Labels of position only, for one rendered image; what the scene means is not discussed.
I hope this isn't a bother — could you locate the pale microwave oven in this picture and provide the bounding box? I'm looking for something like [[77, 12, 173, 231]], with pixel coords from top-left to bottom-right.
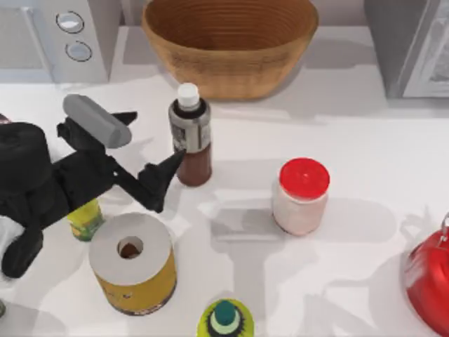
[[0, 0, 122, 84]]

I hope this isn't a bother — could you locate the red kettle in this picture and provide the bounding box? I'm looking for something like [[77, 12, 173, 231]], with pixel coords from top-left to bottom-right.
[[404, 211, 449, 337]]

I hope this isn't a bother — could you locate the green bottle with teal cap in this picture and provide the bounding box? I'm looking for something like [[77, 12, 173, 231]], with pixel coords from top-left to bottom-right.
[[196, 298, 255, 337]]

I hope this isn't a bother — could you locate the green and yellow can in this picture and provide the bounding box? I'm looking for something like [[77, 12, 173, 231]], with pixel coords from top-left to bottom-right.
[[67, 197, 106, 243]]

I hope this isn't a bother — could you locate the round microwave knob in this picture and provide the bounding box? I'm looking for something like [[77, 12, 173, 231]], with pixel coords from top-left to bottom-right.
[[65, 39, 93, 62], [55, 11, 86, 34]]

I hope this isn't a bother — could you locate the white jar with red lid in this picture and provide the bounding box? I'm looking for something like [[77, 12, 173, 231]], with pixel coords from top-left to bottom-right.
[[272, 157, 331, 237]]

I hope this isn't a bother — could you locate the woven brown basket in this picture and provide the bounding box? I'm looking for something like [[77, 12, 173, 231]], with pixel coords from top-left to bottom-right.
[[141, 0, 321, 102]]

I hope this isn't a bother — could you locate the pale grey rounded box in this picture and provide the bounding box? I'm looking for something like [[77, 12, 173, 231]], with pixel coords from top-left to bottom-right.
[[62, 93, 133, 150]]

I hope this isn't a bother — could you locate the brown bottle with white cap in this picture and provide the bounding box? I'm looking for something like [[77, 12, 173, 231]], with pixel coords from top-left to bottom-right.
[[168, 82, 213, 187]]

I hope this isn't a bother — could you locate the yellow can with white top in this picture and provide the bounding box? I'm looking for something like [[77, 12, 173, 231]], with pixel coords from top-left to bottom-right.
[[88, 211, 177, 316]]

